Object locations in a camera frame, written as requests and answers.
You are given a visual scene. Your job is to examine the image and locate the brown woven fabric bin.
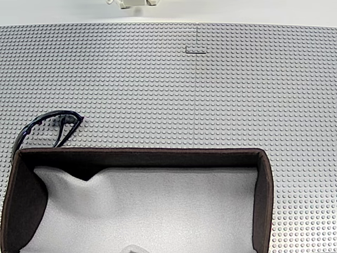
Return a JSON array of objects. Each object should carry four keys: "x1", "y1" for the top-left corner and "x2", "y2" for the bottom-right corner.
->
[{"x1": 0, "y1": 147, "x2": 275, "y2": 253}]

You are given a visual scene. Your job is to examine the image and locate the grey felt bin liner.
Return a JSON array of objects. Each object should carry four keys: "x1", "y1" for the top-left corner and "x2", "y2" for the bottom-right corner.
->
[{"x1": 19, "y1": 166, "x2": 258, "y2": 253}]

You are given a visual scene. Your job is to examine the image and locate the dark-framed glasses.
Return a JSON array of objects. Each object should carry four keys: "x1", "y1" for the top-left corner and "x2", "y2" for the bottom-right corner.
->
[{"x1": 12, "y1": 110, "x2": 85, "y2": 159}]

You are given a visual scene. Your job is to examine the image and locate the grey studded baseplate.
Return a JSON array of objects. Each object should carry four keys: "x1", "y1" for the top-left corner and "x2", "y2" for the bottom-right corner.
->
[
  {"x1": 0, "y1": 22, "x2": 198, "y2": 253},
  {"x1": 193, "y1": 22, "x2": 337, "y2": 253}
]

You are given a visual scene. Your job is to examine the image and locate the small clear flat plate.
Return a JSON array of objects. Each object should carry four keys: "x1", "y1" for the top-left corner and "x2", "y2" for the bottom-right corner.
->
[{"x1": 185, "y1": 45, "x2": 207, "y2": 55}]

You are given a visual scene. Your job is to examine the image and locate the pale grey rounded object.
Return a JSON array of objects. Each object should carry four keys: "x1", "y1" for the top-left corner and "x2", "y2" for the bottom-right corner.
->
[{"x1": 123, "y1": 244, "x2": 151, "y2": 253}]

